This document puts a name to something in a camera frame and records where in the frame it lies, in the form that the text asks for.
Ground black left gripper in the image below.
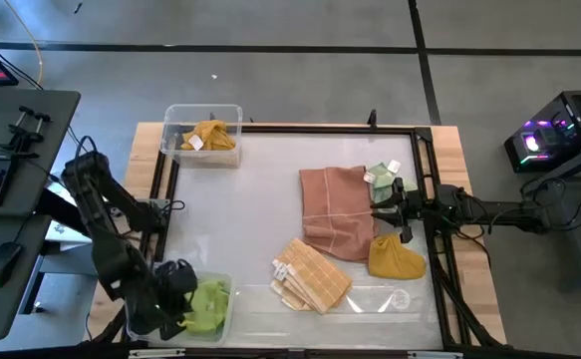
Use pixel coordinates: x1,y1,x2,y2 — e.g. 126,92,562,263
129,258,199,342

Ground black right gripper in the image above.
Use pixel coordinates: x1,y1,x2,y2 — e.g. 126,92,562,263
371,177,426,244

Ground lime green towel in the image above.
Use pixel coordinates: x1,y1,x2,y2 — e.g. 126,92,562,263
177,278,231,336

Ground salmon pink towel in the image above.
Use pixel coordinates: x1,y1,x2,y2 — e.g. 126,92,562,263
298,166,381,263

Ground small mustard yellow towel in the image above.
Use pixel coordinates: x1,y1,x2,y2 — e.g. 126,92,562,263
368,233,428,280

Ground yellow beige checked towel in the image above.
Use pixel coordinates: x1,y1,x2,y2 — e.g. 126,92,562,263
269,237,354,315

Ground large mustard yellow towel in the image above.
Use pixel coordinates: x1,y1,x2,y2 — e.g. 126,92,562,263
179,119,237,152

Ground mint green towel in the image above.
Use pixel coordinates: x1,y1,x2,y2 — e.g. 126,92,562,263
364,160,420,204

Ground clear plastic bin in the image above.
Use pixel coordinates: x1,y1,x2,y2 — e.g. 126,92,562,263
126,271,236,348
158,103,244,169

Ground white printed box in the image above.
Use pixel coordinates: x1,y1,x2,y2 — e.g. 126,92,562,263
44,218,96,246

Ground black computer mouse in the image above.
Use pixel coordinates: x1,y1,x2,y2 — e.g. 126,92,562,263
0,241,24,290

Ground black RGB computer case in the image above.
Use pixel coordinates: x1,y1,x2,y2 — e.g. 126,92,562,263
503,89,581,175

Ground black desk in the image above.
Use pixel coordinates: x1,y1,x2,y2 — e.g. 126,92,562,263
0,89,82,341

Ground silver metal bracket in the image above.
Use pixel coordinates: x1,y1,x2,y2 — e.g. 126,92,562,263
407,350,464,359
128,348,186,359

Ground black aluminium table frame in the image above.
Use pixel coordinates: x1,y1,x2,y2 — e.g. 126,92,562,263
138,122,505,350

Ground black desk clamp mount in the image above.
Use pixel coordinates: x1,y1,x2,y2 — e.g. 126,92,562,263
0,104,53,160

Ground yellow cable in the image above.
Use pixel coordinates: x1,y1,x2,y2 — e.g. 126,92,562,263
3,0,45,86

